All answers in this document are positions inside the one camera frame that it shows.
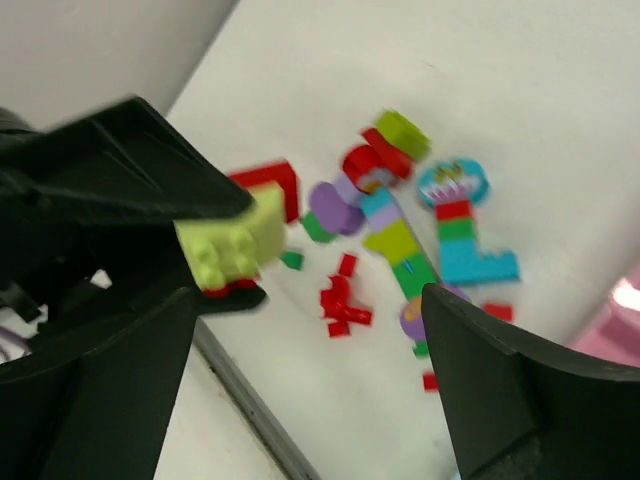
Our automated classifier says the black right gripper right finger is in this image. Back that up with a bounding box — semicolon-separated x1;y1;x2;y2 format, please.
422;284;639;479

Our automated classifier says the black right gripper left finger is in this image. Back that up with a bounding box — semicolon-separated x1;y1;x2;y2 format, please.
1;286;265;479

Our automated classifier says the blue and pink sorting tray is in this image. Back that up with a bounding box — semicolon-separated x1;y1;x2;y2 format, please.
569;266;639;367

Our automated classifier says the red lego cluster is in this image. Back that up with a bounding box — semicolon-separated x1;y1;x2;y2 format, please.
319;253;373;338

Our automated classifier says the lime green lego brick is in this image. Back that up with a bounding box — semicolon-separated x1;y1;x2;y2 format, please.
174;182;286;290

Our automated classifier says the red angular lego piece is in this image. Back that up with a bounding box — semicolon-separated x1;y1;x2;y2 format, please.
227;159;300;224

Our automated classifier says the small red lego tile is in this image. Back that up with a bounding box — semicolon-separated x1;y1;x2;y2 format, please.
482;302;514;323

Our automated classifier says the purple flower lego piece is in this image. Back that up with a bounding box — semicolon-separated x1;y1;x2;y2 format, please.
398;287;471;357

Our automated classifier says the red green turquoise lego stack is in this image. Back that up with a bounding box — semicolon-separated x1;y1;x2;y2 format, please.
434;199;520;285

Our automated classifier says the long multicolour lego stack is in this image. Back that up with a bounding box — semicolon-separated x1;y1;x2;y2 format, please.
360;188;438;301

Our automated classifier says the round turquoise printed lego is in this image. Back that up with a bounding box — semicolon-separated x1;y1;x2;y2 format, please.
416;158;489;207

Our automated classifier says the small green lego piece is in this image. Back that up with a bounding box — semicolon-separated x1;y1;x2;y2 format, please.
280;250;305;271

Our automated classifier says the purple round lego piece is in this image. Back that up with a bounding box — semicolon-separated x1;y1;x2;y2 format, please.
309;173;365;236

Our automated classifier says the red and lime lego stack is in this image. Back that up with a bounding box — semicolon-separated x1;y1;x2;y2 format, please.
342;110;431;193

